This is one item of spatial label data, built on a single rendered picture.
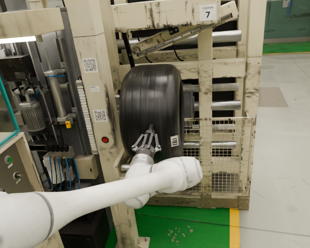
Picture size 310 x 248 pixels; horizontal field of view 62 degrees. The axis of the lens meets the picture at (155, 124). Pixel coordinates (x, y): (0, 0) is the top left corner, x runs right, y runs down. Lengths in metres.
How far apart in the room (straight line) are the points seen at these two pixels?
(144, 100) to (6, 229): 0.90
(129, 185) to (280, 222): 1.99
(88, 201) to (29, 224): 0.19
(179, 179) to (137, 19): 1.03
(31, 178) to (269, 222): 1.91
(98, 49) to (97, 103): 0.30
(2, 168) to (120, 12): 1.02
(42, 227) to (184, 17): 1.29
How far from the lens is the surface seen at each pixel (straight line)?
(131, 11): 1.59
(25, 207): 0.51
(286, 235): 2.47
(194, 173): 0.84
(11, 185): 1.44
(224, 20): 1.69
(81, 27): 1.41
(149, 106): 1.23
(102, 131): 1.55
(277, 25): 10.67
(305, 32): 10.89
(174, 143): 1.28
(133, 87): 1.29
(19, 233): 0.50
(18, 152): 1.46
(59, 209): 0.57
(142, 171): 0.91
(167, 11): 1.55
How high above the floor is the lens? 1.78
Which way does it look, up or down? 26 degrees down
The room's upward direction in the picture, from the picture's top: 6 degrees counter-clockwise
